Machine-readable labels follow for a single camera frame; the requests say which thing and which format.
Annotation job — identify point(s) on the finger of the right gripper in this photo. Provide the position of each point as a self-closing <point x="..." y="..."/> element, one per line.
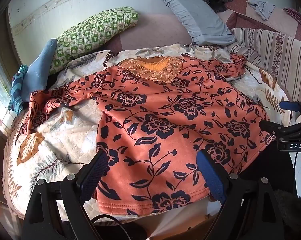
<point x="292" y="106"/>
<point x="292" y="132"/>

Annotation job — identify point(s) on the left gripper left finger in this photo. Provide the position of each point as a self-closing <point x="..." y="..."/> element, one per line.
<point x="42" y="219"/>

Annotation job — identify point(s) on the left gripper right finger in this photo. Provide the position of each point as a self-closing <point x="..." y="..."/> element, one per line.
<point x="249" y="209"/>

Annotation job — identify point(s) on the orange floral shirt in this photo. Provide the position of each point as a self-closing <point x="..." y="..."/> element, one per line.
<point x="157" y="113"/>

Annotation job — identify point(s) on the striped floral bedspread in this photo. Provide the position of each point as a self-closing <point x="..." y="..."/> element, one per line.
<point x="277" y="53"/>

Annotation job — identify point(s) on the cream leaf-pattern blanket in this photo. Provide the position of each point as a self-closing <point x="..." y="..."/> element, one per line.
<point x="63" y="143"/>

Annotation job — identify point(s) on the small grey garment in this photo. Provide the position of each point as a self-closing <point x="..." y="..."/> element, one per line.
<point x="263" y="8"/>

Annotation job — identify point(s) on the teal striped cloth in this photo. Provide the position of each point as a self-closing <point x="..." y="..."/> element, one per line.
<point x="16" y="102"/>

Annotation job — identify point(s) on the grey-blue pillow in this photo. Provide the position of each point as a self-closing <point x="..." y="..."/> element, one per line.
<point x="203" y="25"/>

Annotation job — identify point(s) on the blue folded cloth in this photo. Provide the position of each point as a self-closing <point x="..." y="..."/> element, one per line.
<point x="37" y="74"/>

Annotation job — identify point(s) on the pink quilted mattress cover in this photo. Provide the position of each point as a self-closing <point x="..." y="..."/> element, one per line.
<point x="152" y="30"/>

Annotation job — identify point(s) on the green patterned pillow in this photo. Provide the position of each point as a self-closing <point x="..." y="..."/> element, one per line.
<point x="91" y="34"/>

